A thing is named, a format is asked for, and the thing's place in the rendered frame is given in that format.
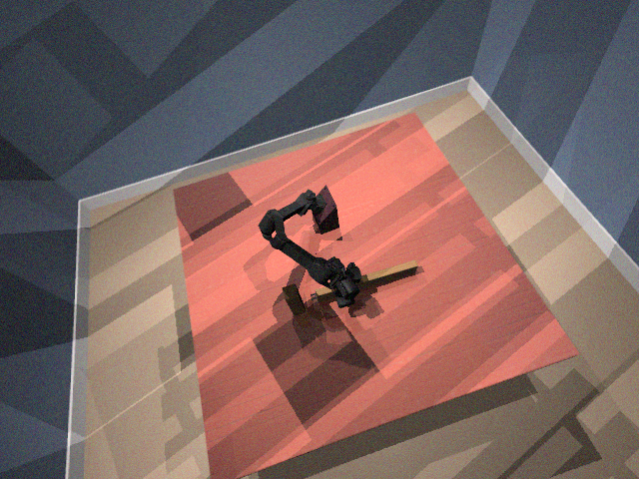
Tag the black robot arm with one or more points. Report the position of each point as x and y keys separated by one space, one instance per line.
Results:
x=320 y=269

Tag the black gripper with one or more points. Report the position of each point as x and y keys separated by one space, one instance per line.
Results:
x=341 y=301

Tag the brown wooden post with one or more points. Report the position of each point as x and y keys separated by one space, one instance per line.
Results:
x=293 y=299

